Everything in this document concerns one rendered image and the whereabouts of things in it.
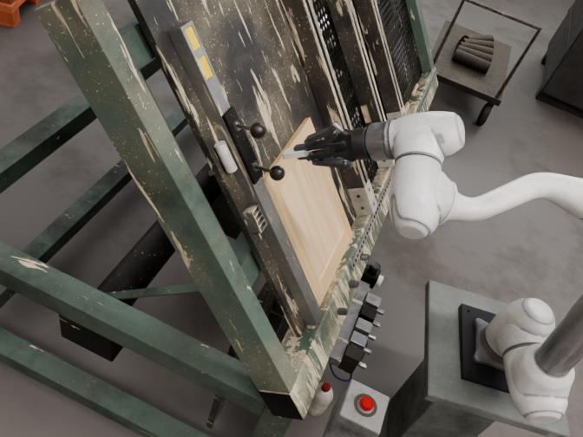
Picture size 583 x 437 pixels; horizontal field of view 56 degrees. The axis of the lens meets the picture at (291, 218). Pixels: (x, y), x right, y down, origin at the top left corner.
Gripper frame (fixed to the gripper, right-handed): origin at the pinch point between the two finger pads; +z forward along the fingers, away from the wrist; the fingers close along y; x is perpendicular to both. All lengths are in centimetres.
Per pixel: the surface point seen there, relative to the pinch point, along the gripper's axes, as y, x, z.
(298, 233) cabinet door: -30.6, -5.9, 13.8
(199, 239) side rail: -1.6, 32.1, 12.2
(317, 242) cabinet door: -41.0, -14.2, 14.1
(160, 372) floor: -99, 2, 107
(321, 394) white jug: -126, -15, 43
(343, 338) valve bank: -76, -5, 13
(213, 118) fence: 16.0, 7.0, 13.8
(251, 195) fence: -7.1, 7.1, 13.5
